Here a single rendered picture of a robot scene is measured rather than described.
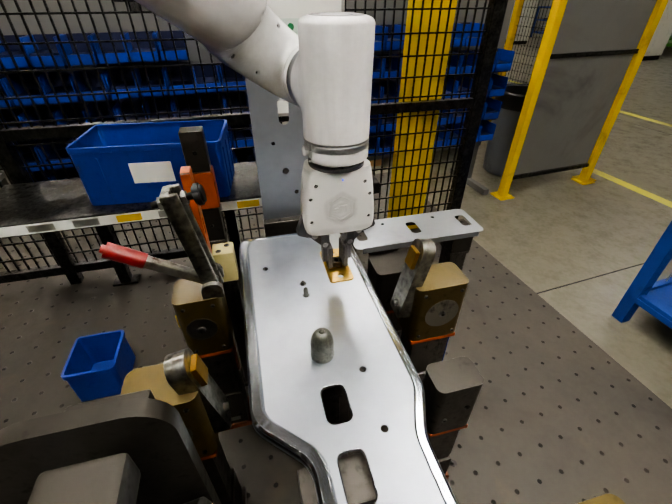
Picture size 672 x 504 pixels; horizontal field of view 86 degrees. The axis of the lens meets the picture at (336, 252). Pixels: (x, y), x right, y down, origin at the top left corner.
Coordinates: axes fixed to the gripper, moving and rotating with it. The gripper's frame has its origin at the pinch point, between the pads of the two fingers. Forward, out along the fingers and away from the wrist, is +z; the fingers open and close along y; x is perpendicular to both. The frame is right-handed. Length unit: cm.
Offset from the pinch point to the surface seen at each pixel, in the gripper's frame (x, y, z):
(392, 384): -19.7, 2.6, 7.9
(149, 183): 35.3, -32.9, 0.7
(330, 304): -3.3, -1.8, 8.0
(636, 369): 20, 148, 108
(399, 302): -6.4, 9.0, 7.2
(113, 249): -0.7, -30.1, -6.3
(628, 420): -22, 57, 38
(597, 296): 64, 171, 108
